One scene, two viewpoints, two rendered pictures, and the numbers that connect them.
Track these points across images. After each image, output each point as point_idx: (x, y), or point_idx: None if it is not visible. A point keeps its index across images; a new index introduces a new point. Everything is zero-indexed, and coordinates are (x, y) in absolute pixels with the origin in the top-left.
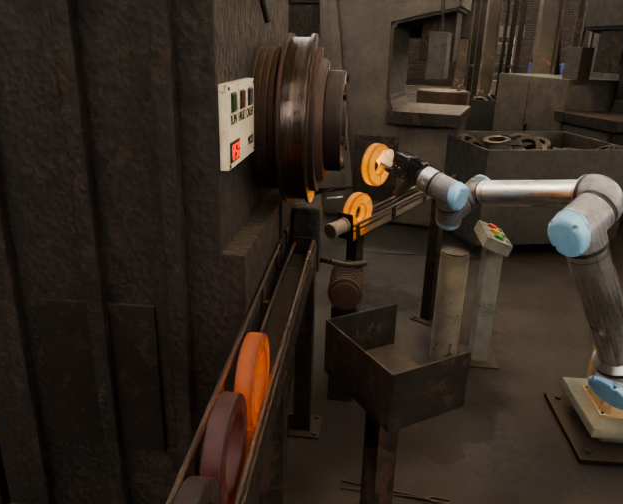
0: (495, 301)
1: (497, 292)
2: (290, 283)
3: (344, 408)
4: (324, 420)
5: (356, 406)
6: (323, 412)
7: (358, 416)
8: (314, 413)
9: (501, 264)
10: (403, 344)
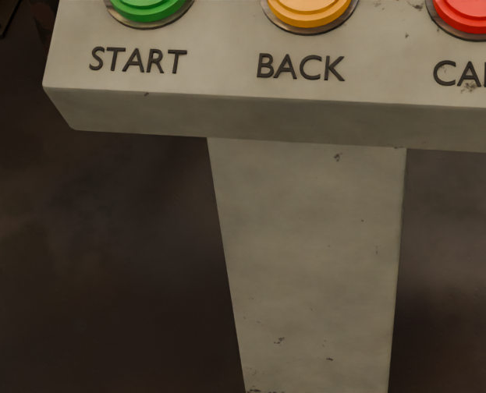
0: (242, 367)
1: (241, 340)
2: None
3: (30, 77)
4: None
5: (33, 100)
6: (22, 40)
7: None
8: (21, 26)
9: (218, 210)
10: (405, 238)
